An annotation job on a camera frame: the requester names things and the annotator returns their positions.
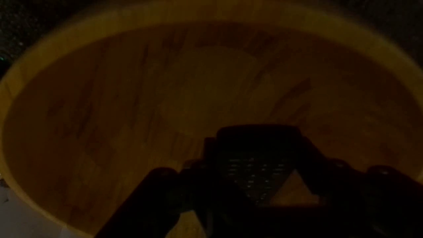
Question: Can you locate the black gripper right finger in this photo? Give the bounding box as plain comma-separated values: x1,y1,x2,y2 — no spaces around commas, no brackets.
299,138,332,196

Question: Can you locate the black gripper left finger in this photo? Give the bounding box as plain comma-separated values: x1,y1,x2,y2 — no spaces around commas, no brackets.
200,138,230,208

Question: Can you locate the black remote control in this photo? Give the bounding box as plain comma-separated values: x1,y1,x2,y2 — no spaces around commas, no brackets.
212,125,302,206

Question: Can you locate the round wooden bowl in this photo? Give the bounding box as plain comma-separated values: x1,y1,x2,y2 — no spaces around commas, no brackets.
0,0,423,236

